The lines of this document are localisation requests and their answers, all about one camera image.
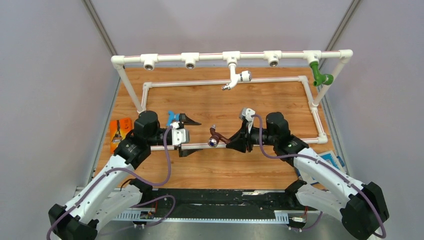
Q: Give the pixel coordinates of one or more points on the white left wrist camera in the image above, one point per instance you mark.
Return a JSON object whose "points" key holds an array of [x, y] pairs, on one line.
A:
{"points": [[179, 134]]}

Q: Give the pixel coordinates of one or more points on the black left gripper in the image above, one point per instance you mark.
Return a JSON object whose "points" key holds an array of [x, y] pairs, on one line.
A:
{"points": [[184, 120]]}

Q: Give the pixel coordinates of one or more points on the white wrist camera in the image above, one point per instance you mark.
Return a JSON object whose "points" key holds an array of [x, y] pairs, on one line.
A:
{"points": [[248, 115], [179, 134]]}

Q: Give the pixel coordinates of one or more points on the white water faucet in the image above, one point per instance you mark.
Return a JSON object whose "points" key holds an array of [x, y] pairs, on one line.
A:
{"points": [[235, 78]]}

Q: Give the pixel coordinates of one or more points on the white PVC pipe frame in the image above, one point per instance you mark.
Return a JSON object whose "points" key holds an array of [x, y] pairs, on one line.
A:
{"points": [[329, 62]]}

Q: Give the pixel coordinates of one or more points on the blue water faucet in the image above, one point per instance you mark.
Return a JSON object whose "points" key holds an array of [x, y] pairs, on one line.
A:
{"points": [[172, 117]]}

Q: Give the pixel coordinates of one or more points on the orange razor package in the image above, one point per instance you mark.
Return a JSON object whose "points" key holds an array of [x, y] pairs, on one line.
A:
{"points": [[118, 129]]}

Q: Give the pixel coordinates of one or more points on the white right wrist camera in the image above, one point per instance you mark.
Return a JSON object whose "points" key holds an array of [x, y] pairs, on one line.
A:
{"points": [[248, 115]]}

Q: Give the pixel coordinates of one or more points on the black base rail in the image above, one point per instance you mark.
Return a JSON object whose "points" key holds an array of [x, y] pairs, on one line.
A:
{"points": [[221, 203]]}

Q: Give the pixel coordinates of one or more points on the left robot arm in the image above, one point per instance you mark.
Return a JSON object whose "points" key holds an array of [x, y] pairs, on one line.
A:
{"points": [[82, 217]]}

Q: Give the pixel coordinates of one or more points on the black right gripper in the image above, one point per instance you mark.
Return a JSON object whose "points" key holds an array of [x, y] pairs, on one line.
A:
{"points": [[241, 141]]}

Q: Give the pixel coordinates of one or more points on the brown water faucet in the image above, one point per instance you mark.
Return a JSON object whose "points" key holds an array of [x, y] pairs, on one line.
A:
{"points": [[216, 137]]}

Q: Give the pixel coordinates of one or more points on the green water faucet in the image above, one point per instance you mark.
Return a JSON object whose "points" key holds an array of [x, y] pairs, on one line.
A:
{"points": [[320, 78]]}

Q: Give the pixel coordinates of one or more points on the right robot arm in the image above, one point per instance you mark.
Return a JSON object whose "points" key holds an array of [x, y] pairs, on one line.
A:
{"points": [[359, 206]]}

